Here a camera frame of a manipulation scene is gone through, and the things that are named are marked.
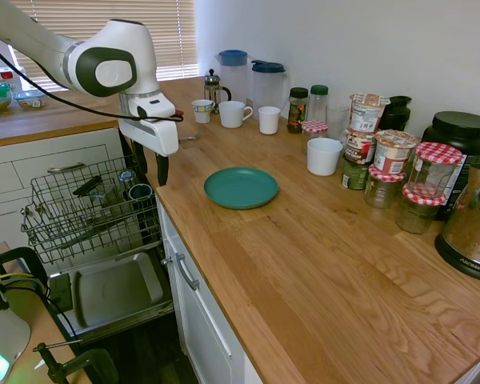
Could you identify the white corner cabinet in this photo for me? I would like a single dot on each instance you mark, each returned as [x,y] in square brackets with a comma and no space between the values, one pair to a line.
[32,152]

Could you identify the clear pitcher light blue lid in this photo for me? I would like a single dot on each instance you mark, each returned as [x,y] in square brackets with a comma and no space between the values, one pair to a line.
[232,76]

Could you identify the green oatmeal cup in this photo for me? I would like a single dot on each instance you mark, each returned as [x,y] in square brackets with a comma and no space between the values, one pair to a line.
[354,174]

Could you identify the green round plate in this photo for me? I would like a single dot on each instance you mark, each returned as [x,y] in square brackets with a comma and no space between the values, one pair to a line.
[240,188]

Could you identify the round metal cabinet knob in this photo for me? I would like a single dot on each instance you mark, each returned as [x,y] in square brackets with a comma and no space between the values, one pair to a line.
[166,261]

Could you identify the white container red label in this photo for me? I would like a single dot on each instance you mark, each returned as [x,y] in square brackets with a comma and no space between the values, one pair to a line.
[0,75]

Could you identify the window blinds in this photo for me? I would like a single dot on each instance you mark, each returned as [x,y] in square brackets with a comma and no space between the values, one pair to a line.
[172,40]

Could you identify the small container blue lid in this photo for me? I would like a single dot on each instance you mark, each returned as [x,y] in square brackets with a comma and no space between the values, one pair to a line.
[30,100]

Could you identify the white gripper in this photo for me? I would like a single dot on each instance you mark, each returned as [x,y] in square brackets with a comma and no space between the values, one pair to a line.
[152,136]

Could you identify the steel electric kettle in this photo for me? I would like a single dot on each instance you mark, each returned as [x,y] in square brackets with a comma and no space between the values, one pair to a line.
[468,224]

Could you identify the black plastic tub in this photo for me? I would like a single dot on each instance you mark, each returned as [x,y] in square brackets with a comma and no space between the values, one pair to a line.
[460,132]

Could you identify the clear glass tumbler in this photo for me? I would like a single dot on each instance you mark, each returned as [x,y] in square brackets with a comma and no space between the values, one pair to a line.
[127,178]

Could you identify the brown red oatmeal cup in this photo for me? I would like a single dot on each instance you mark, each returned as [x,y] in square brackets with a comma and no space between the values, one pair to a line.
[360,147]

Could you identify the white oatmeal cup foil lid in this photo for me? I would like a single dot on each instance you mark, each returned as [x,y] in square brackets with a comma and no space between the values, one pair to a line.
[368,114]

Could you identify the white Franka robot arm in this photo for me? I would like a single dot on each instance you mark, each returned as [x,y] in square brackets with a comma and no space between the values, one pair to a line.
[108,52]

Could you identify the dark blue mug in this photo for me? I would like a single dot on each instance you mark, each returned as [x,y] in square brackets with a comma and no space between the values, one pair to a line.
[141,192]

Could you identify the black bottle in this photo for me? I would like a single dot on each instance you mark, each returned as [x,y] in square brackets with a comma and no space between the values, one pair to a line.
[398,114]

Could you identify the white wide cup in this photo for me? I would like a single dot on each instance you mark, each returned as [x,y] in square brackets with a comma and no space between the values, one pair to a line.
[324,158]

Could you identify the glass jar red checked lid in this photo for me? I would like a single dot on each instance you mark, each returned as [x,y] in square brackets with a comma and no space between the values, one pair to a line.
[418,214]
[434,168]
[384,188]
[314,127]

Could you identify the steel dishwasher door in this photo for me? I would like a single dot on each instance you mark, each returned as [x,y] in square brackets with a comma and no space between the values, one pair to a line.
[116,288]

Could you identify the glass French press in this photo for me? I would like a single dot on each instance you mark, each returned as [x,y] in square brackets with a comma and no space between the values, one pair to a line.
[214,90]

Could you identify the white narrow cup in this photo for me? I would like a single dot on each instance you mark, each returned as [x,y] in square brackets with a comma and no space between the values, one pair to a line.
[269,121]

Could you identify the spice jar green lid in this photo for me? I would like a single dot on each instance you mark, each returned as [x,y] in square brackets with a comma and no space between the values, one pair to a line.
[319,104]

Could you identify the clear glass jar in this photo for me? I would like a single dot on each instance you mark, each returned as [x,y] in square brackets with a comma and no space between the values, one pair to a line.
[106,197]

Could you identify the clear pitcher dark blue lid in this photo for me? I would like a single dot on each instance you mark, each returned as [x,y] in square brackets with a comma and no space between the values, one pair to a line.
[268,88]

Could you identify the red white oatmeal cup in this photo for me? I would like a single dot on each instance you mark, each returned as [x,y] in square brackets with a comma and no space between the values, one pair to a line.
[394,154]

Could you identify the clear drinking glass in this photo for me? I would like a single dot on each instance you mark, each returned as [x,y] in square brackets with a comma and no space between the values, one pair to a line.
[338,120]

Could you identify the white cabinet with drawer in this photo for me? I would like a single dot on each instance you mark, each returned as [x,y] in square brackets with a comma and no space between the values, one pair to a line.
[208,332]

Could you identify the black table clamp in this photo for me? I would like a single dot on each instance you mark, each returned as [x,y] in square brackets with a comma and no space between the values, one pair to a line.
[100,364]
[36,264]

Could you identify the white patterned cup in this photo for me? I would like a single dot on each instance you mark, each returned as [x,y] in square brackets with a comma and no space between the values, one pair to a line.
[202,112]

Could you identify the spice jar dark lid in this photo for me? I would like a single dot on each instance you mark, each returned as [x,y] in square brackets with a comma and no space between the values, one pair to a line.
[297,112]

